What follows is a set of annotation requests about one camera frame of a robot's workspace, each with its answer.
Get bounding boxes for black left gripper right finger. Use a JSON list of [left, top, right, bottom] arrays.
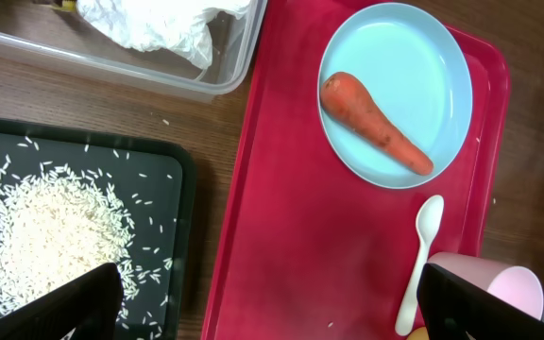
[[417, 263, 544, 340]]

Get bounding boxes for yellow plastic cup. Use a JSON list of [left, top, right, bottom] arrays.
[[406, 327, 430, 340]]

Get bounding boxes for clear plastic bin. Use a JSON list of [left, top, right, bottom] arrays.
[[0, 1, 266, 102]]

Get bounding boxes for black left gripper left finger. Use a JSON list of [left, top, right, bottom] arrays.
[[0, 263, 124, 340]]

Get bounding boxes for red plastic tray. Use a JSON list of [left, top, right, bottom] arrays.
[[202, 1, 510, 339]]

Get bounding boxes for white plastic spoon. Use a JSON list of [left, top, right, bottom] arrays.
[[395, 195, 445, 336]]

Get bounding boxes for pink plastic cup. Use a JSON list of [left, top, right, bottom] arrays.
[[429, 252, 544, 320]]

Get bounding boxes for orange carrot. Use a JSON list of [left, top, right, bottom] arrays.
[[319, 72, 434, 176]]

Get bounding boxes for black tray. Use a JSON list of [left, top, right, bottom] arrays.
[[0, 119, 196, 339]]

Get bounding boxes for light blue plate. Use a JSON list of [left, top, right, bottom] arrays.
[[318, 2, 473, 189]]

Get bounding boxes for white rice pile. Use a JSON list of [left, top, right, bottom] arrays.
[[0, 173, 138, 329]]

